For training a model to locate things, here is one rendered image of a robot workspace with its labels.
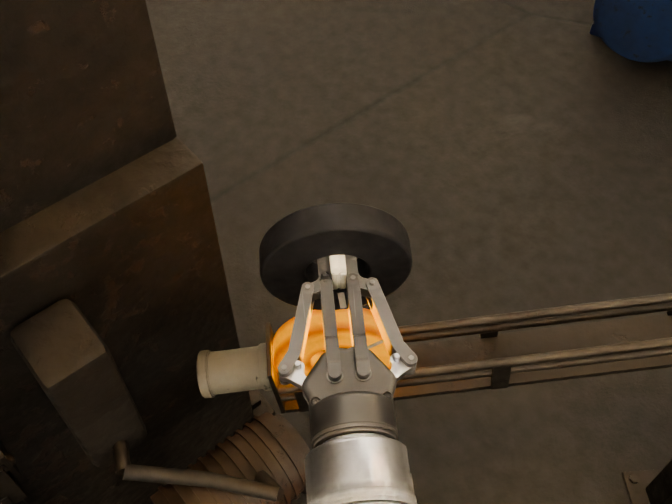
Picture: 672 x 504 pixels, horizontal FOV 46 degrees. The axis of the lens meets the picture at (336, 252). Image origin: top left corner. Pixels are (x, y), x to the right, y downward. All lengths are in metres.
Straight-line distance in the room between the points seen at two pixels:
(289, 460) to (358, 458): 0.47
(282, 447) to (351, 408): 0.45
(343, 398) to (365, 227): 0.17
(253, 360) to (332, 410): 0.32
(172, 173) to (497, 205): 1.26
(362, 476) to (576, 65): 2.00
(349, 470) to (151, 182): 0.44
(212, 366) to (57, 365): 0.19
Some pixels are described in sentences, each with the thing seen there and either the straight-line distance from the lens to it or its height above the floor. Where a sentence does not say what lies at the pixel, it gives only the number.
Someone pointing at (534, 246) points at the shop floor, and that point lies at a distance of 2.00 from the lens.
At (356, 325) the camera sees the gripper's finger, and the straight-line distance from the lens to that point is 0.73.
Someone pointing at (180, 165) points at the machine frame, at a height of 0.87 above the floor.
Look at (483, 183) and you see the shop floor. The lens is 2.10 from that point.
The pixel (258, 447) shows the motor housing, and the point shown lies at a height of 0.53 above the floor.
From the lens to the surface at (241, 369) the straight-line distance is 0.98.
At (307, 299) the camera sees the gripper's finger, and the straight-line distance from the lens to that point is 0.74.
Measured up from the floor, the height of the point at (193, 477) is 0.58.
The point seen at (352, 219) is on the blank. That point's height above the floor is 0.98.
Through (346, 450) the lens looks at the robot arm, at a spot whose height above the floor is 0.96.
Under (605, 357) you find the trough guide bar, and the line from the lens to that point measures 1.03.
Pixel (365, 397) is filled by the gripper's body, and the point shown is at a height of 0.95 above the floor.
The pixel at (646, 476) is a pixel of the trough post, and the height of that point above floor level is 0.01.
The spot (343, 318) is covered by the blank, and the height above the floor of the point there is 0.78.
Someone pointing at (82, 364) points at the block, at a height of 0.80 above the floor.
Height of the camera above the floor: 1.55
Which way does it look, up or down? 54 degrees down
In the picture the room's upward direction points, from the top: straight up
